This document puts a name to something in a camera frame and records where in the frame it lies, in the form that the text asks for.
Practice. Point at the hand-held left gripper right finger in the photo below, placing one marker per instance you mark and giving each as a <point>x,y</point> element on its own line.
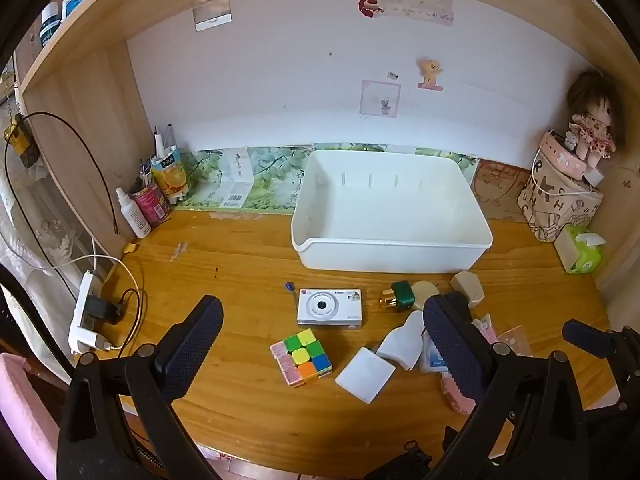
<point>452,345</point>

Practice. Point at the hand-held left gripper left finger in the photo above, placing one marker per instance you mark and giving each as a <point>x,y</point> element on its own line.
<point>192,345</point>

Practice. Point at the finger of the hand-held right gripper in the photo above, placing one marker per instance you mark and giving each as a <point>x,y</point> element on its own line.
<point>590,337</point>

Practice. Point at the clear blue-label floss box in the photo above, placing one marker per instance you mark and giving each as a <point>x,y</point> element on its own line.
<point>432,357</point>

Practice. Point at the white curved plastic case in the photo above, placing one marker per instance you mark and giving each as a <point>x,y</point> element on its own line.
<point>402,342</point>

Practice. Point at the beige round compact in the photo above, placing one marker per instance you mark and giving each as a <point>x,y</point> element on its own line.
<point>425,291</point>

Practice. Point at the green perfume bottle gold cap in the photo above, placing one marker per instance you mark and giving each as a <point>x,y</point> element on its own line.
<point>400,297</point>

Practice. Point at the white square box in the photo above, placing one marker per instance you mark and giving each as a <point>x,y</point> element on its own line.
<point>365,375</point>

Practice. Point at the pastel puzzle cube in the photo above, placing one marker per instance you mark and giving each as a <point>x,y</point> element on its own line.
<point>302,357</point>

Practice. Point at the white compact camera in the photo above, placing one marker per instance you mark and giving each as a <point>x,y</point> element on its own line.
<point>330,307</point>

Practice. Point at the white plastic storage bin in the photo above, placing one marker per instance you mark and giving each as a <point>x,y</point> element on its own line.
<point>390,210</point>

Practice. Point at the green tissue pack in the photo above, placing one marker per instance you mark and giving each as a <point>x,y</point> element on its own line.
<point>582,255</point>

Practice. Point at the black charger plug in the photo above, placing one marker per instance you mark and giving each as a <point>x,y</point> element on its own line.
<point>102,310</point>

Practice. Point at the white power strip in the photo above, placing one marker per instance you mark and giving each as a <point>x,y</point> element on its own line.
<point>82,330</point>

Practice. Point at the small yellow object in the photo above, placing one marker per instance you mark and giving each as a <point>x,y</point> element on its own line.
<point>131,248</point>

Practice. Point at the letter print fabric bag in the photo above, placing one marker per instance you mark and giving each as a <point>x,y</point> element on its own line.
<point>555,205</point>

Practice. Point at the white spray bottle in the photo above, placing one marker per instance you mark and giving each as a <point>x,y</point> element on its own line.
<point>135,215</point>

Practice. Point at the pink can pen holder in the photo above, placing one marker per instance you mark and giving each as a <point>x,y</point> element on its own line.
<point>152,205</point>

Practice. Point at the small white box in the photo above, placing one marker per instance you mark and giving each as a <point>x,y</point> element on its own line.
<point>595,176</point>

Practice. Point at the brown cartoon print cardboard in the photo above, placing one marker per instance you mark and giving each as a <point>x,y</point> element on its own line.
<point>500,187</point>

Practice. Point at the orange print carton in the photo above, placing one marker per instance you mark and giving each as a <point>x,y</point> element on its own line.
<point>170,177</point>

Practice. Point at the white carton box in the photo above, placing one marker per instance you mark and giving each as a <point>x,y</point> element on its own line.
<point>236,180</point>

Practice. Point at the pink round box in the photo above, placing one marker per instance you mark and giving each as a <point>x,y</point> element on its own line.
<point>562,160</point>

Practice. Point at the pink cloth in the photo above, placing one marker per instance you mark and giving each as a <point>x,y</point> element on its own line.
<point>25,410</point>

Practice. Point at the white lace curtain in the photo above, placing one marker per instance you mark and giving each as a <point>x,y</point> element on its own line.
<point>35,230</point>

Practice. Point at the small white bear figurine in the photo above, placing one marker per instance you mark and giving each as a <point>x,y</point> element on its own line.
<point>570,141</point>

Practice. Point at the white marker pen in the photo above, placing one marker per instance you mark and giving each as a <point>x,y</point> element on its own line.
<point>160,142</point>

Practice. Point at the brown-haired rag doll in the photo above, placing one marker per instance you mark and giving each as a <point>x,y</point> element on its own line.
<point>595,120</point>

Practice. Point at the wooden desk shelf unit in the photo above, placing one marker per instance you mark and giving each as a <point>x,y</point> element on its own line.
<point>85,110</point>

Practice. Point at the clear adhesive hook plate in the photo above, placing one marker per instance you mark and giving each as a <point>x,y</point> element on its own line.
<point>212,12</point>

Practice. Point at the white blue-label bottle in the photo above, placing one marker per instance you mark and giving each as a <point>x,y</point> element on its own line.
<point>74,6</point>
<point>50,22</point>

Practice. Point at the pink square wall sticker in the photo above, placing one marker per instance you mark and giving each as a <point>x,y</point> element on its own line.
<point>380,100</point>

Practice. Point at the yellow pony wall sticker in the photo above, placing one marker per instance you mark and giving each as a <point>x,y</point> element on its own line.
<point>430,72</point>

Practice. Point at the red-haired figure wall sticker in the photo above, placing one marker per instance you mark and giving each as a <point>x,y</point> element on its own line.
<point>369,6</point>

